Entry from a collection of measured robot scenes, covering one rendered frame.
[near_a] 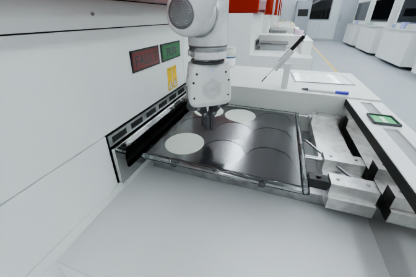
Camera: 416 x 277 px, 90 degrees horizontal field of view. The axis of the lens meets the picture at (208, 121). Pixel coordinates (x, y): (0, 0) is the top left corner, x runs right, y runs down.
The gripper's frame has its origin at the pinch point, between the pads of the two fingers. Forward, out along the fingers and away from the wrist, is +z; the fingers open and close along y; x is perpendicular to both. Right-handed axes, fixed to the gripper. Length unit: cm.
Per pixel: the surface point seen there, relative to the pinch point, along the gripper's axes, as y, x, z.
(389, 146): 30.2, -23.8, -0.8
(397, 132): 39.0, -20.0, -0.3
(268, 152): 11.9, -10.7, 5.3
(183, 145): -7.0, -1.3, 5.2
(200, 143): -2.8, -1.9, 5.1
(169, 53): -5.5, 18.8, -14.3
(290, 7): 830, 1022, -65
